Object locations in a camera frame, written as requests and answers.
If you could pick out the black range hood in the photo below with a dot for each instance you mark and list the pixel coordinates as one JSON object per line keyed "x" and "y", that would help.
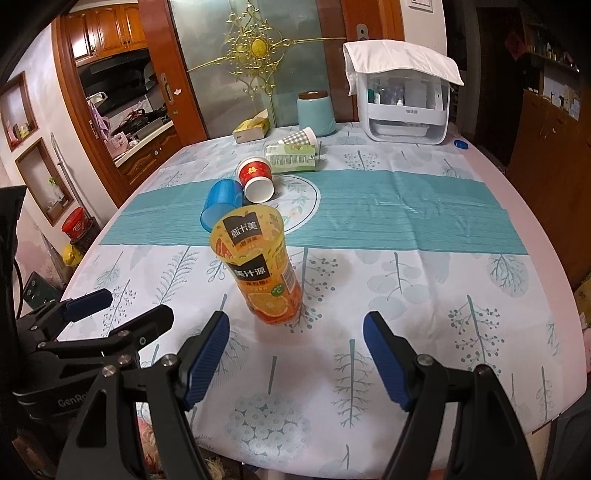
{"x": 115, "y": 62}

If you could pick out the grey checkered paper cup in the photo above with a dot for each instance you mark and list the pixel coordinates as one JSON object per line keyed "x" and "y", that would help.
{"x": 300, "y": 136}

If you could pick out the blue bottle cap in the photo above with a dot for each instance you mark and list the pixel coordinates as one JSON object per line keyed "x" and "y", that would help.
{"x": 461, "y": 144}

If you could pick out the tree print tablecloth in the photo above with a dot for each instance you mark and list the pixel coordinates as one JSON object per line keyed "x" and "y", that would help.
{"x": 415, "y": 300}

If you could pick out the wooden kitchen counter cabinet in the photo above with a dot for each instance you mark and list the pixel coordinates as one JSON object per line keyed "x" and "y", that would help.
{"x": 147, "y": 157}

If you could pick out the orange juice print plastic cup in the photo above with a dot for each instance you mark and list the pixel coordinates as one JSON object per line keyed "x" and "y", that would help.
{"x": 258, "y": 272}

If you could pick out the red lidded tub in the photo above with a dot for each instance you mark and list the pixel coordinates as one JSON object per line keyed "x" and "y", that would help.
{"x": 74, "y": 224}

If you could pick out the blue plastic cup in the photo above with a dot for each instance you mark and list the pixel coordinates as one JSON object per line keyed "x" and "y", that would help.
{"x": 221, "y": 196}

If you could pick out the yellow tissue box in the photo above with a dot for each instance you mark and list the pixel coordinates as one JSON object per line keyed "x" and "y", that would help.
{"x": 251, "y": 128}

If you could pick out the wooden wall niche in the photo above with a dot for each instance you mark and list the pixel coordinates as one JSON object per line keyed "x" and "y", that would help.
{"x": 46, "y": 184}
{"x": 18, "y": 113}

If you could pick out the pink hanging cloth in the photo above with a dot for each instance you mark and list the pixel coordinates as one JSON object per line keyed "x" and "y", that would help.
{"x": 100, "y": 121}

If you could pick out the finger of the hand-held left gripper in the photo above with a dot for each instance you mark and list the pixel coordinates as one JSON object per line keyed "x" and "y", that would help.
{"x": 87, "y": 302}
{"x": 138, "y": 330}

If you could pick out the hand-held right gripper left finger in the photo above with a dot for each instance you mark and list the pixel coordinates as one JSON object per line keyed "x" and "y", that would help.
{"x": 207, "y": 360}

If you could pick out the brown wooden sideboard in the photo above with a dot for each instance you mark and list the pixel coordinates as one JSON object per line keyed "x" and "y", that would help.
{"x": 549, "y": 184}

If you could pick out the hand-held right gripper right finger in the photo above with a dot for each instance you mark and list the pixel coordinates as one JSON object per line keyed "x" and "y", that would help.
{"x": 385, "y": 360}

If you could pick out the white plastic storage cabinet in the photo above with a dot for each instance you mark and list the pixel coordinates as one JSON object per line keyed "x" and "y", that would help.
{"x": 406, "y": 115}

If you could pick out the gold door ornament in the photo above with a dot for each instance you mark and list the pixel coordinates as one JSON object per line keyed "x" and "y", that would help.
{"x": 256, "y": 46}

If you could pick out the frosted glass door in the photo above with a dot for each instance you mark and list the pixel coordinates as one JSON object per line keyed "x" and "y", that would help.
{"x": 217, "y": 97}

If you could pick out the teal canister with brown lid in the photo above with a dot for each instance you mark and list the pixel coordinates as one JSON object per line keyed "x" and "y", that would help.
{"x": 316, "y": 115}

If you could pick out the wooden wall cabinet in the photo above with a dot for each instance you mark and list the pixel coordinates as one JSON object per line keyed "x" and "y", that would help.
{"x": 106, "y": 32}

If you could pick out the red paper cup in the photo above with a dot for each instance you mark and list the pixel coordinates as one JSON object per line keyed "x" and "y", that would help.
{"x": 254, "y": 173}

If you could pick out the white cloth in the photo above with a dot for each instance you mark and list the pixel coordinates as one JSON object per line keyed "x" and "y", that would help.
{"x": 401, "y": 55}

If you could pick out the yellow bottle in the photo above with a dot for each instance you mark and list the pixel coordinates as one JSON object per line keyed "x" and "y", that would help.
{"x": 71, "y": 256}

